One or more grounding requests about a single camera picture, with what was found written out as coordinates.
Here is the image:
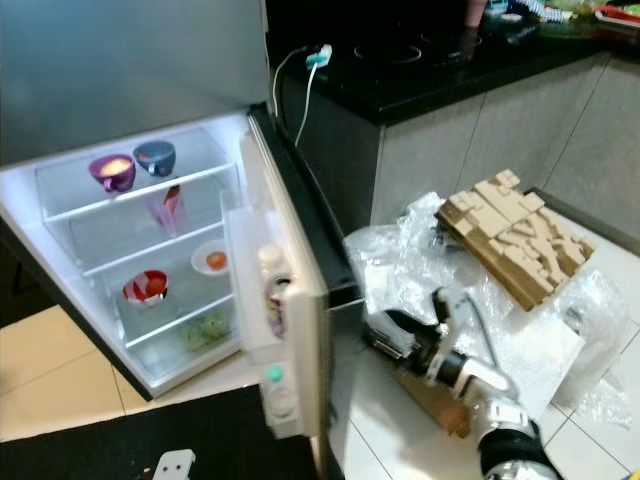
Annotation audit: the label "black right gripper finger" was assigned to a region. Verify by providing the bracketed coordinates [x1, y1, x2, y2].
[369, 311, 432, 350]
[362, 334, 427, 378]

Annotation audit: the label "fridge door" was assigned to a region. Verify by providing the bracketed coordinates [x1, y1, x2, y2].
[222, 103, 363, 480]

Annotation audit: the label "glass fridge shelf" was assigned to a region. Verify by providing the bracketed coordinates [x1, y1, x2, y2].
[32, 128, 233, 225]
[65, 185, 229, 279]
[90, 238, 243, 351]

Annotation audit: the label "grey fridge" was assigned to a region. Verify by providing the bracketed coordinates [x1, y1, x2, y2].
[0, 0, 266, 401]

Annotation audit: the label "grey metal rod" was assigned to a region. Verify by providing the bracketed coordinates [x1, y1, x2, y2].
[468, 318, 503, 373]

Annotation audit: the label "small brown cardboard box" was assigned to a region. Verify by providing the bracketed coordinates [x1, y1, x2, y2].
[390, 370, 476, 439]

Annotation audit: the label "clear plastic wrap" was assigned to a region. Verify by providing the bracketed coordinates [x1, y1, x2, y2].
[345, 192, 633, 433]

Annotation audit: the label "white paper sheet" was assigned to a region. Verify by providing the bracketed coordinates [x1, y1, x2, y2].
[460, 300, 586, 421]

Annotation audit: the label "green capped water bottle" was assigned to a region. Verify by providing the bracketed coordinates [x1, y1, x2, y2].
[258, 364, 291, 421]

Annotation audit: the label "purple drink can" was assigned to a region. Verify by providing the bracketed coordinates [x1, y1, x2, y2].
[265, 278, 291, 339]

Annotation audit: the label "green vegetables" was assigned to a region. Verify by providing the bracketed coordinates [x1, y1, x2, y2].
[180, 310, 229, 351]

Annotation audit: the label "white plate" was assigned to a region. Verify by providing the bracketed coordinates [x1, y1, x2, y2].
[191, 239, 233, 277]

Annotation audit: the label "black kitchen countertop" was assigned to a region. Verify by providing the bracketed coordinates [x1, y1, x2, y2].
[265, 0, 640, 126]

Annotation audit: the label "red bowl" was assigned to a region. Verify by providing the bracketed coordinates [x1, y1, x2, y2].
[122, 269, 169, 308]

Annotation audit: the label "grey kitchen cabinets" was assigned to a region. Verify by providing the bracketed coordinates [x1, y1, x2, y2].
[280, 50, 640, 226]

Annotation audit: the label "pink drink bottle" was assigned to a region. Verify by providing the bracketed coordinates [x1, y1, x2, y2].
[147, 185, 186, 236]

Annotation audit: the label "black floor mat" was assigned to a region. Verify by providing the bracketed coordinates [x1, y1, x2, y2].
[0, 385, 316, 480]

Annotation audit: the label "pink cup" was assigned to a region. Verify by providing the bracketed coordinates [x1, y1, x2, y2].
[464, 0, 489, 29]

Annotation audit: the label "red tray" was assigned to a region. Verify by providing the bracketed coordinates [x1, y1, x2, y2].
[592, 0, 640, 27]

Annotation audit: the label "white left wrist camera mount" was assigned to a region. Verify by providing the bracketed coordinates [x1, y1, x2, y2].
[155, 449, 199, 480]

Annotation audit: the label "white charger with cable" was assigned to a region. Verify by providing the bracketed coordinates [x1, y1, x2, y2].
[272, 43, 334, 149]

